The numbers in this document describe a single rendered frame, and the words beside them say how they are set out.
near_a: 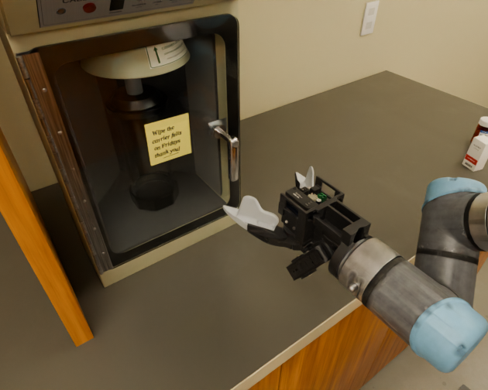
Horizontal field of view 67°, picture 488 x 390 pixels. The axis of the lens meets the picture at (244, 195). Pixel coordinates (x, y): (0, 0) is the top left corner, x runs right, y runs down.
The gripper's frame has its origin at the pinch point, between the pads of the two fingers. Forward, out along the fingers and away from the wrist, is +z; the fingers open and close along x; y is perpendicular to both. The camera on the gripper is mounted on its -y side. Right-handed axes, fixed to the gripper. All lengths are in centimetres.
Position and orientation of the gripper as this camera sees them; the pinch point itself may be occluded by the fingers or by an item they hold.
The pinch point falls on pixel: (260, 192)
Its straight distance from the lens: 62.0
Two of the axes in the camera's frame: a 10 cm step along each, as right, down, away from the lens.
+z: -5.8, -5.2, 6.3
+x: -8.1, 3.7, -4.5
